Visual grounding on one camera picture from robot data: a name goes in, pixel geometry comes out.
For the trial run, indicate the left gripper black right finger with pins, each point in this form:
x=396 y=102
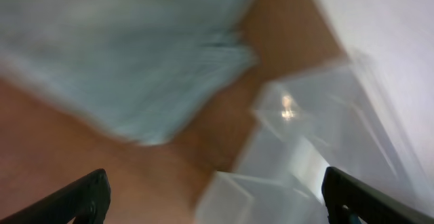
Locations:
x=349 y=200

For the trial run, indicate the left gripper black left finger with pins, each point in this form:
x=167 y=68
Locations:
x=84 y=201

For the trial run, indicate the light blue jeans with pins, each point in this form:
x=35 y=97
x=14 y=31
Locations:
x=135 y=69

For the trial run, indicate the clear plastic storage box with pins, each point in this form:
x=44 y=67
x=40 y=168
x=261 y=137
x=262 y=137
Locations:
x=334 y=115

